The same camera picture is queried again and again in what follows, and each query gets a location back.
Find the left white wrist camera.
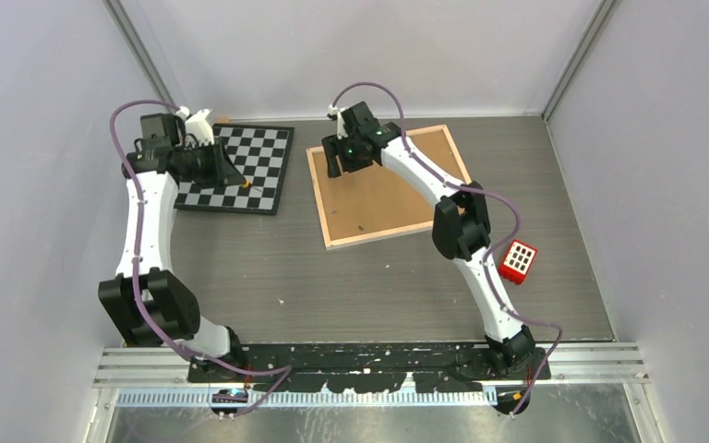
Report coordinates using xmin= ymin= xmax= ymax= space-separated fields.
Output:
xmin=174 ymin=106 xmax=215 ymax=146

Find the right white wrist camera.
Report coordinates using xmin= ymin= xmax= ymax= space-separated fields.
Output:
xmin=326 ymin=104 xmax=348 ymax=139

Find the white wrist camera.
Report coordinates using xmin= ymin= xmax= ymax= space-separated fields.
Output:
xmin=174 ymin=106 xmax=215 ymax=146
xmin=326 ymin=104 xmax=348 ymax=139

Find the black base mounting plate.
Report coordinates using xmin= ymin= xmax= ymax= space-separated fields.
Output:
xmin=187 ymin=342 xmax=550 ymax=394

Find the white wooden photo frame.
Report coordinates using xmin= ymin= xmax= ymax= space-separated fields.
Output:
xmin=305 ymin=125 xmax=473 ymax=251

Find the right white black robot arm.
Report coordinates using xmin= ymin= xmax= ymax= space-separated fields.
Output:
xmin=322 ymin=102 xmax=535 ymax=379

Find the aluminium rail profile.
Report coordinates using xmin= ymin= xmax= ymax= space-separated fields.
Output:
xmin=93 ymin=342 xmax=650 ymax=408

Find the red bit holder box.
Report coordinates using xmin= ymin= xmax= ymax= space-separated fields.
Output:
xmin=498 ymin=239 xmax=538 ymax=285

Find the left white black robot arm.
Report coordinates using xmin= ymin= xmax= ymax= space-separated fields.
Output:
xmin=98 ymin=106 xmax=246 ymax=382

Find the black white checkerboard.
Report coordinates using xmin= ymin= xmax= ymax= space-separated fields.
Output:
xmin=175 ymin=123 xmax=294 ymax=215

